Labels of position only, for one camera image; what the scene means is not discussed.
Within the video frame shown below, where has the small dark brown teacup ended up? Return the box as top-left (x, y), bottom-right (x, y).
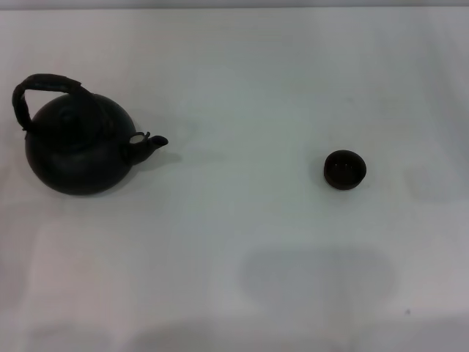
top-left (323, 149), bottom-right (367, 191)

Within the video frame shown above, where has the black round teapot with handle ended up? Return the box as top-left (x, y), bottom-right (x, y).
top-left (12, 73), bottom-right (169, 196)

